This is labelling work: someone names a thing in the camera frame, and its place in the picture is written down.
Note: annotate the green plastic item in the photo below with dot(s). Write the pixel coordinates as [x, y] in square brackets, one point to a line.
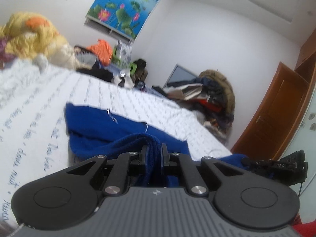
[122, 59]

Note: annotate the white script-printed bed sheet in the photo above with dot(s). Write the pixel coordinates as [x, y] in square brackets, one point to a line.
[34, 141]

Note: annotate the grey monitor screen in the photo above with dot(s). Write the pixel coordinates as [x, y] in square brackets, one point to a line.
[180, 73]

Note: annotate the pile of dark clothes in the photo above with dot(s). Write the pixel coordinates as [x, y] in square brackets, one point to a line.
[210, 96]

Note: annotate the brown wooden door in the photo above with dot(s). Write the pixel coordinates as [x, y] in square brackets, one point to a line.
[275, 116]

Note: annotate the purple cloth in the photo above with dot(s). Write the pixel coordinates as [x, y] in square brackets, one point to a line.
[4, 57]

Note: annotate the yellow orange quilt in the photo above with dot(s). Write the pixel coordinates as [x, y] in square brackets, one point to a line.
[32, 36]

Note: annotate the orange garment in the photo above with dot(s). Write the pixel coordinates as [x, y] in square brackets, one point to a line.
[102, 50]

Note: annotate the blue fleece garment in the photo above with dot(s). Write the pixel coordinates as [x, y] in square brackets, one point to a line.
[94, 132]

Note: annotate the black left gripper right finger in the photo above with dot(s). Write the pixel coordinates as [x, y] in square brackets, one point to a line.
[239, 196]

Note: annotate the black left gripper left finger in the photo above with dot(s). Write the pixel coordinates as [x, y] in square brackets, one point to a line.
[68, 197]

